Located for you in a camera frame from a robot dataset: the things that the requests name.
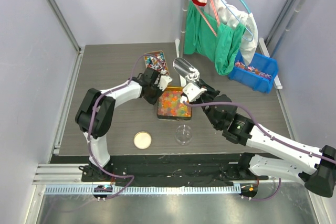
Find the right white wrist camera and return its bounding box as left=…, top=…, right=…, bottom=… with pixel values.
left=180, top=82, right=207, bottom=103

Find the clear glass jar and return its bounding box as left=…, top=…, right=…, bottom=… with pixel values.
left=175, top=124, right=192, bottom=145

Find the gold tin of gummy candies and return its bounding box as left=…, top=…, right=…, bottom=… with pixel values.
left=156, top=87, right=192, bottom=121

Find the green cloth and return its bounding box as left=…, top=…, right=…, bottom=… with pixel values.
left=184, top=1, right=245, bottom=76

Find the purple cable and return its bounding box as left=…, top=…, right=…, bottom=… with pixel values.
left=182, top=100, right=336, bottom=201
left=86, top=54, right=162, bottom=200

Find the white slotted cable duct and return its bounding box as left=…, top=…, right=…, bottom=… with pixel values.
left=45, top=184, right=241, bottom=196

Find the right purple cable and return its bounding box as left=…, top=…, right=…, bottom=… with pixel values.
left=182, top=100, right=336, bottom=201

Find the round wooden jar lid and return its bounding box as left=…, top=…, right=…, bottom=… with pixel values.
left=133, top=131, right=152, bottom=150

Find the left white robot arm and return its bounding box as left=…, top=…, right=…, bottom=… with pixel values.
left=75, top=67, right=172, bottom=182

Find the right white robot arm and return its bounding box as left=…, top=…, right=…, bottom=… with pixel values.
left=193, top=80, right=335, bottom=198

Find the white cloth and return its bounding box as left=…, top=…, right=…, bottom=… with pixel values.
left=209, top=0, right=259, bottom=65

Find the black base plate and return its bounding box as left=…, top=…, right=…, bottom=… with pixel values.
left=79, top=153, right=258, bottom=187

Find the silver metal scoop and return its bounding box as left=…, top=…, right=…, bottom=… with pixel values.
left=173, top=57, right=200, bottom=83

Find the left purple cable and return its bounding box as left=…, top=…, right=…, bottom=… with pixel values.
left=86, top=54, right=162, bottom=200

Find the blue plastic bin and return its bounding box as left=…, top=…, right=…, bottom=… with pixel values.
left=228, top=51, right=279, bottom=93

